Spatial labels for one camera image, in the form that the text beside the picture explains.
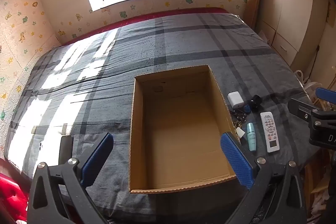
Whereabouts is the teal lotion bottle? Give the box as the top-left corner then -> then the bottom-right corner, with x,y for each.
246,122 -> 257,152

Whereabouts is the beige wardrobe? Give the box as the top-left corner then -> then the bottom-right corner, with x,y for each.
256,0 -> 331,67

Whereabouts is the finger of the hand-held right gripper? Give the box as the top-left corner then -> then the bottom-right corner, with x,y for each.
316,87 -> 336,109
287,98 -> 322,123

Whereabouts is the grey plaid blanket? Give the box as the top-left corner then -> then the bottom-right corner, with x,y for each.
5,13 -> 315,214

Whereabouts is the white plug charger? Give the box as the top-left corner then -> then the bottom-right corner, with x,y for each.
227,91 -> 245,109

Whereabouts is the red mattress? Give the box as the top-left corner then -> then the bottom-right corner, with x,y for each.
62,6 -> 231,46

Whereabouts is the wooden shelf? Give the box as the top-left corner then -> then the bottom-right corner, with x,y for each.
304,151 -> 336,214

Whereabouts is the black tape roll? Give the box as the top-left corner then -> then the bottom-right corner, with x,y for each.
248,95 -> 262,110

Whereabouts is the white remote control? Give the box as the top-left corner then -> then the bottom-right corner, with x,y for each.
260,111 -> 281,153

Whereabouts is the white plastic bag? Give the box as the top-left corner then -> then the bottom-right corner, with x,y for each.
294,69 -> 322,104

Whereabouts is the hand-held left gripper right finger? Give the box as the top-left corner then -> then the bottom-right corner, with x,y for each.
220,132 -> 307,224

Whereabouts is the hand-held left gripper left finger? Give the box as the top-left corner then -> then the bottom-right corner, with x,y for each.
28,132 -> 114,224

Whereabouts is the black phone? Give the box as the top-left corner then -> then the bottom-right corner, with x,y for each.
58,135 -> 74,165

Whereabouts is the red cloth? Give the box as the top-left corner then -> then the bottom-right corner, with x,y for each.
0,172 -> 33,224

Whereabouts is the brown cardboard box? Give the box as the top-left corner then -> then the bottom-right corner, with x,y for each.
128,64 -> 240,194

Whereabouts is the key bunch with blue fob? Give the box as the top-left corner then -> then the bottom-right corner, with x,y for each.
230,105 -> 252,140

